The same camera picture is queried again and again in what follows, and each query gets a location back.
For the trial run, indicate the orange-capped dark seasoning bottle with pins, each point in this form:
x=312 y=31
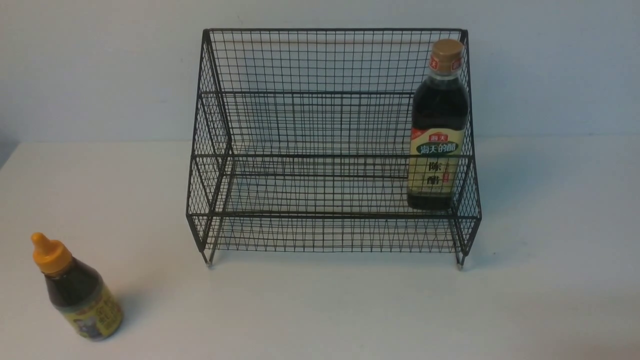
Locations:
x=76 y=290

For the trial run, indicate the tall dark vinegar bottle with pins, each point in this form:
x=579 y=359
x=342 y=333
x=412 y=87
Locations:
x=439 y=112

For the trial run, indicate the black wire mesh shelf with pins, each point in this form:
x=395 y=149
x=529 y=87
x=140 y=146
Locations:
x=301 y=143

